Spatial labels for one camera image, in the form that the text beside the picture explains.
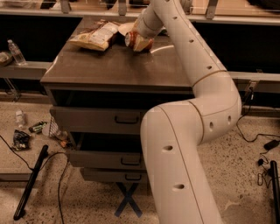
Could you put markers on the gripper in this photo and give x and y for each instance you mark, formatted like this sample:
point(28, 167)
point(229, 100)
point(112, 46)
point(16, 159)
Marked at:
point(142, 30)

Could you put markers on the red coke can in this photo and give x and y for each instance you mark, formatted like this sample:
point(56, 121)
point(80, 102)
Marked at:
point(130, 39)

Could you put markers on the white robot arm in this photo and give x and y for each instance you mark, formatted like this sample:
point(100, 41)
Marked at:
point(171, 132)

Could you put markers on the white paper bowl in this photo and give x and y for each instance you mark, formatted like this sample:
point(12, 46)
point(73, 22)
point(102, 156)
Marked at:
point(126, 28)

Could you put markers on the small bowl on ledge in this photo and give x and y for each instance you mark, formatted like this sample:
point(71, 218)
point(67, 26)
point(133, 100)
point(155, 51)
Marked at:
point(5, 59)

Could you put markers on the green can on floor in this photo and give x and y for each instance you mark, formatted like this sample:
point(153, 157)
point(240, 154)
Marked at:
point(37, 128)

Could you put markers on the yellow white chip bag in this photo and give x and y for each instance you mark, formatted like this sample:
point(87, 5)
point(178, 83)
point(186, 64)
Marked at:
point(96, 37)

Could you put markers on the grey drawer cabinet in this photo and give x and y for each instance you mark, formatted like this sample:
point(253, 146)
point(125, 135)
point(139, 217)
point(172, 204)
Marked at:
point(117, 78)

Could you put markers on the top grey drawer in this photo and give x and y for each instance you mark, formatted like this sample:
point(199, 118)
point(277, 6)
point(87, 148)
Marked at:
point(98, 120)

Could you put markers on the grey drawer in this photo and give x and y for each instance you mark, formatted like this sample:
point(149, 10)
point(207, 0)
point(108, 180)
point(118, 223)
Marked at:
point(107, 151)
point(98, 120)
point(105, 175)

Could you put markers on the clear plastic water bottle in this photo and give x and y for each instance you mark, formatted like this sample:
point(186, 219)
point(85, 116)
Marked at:
point(16, 53)

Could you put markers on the middle grey drawer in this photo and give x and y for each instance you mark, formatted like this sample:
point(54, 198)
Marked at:
point(107, 151)

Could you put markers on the plastic bottle on floor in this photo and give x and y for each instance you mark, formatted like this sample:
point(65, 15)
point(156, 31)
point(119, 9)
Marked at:
point(20, 118)

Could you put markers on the bottom grey drawer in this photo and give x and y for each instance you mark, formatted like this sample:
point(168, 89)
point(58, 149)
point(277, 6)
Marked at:
point(105, 175)

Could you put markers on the dark snack bag on floor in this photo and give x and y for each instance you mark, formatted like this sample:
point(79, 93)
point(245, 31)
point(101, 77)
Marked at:
point(20, 140)

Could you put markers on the black bar left floor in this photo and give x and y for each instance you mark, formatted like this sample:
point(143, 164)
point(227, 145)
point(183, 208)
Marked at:
point(20, 211)

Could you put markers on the black bar floor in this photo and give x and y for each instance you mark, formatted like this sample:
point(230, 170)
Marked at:
point(20, 211)
point(276, 189)

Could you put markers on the black power adapter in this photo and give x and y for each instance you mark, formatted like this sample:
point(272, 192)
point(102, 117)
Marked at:
point(271, 145)

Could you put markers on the black bar right floor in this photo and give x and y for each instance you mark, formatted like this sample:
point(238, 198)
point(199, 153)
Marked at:
point(276, 189)

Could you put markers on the wire mesh basket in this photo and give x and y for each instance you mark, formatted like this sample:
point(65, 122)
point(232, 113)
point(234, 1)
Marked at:
point(54, 130)

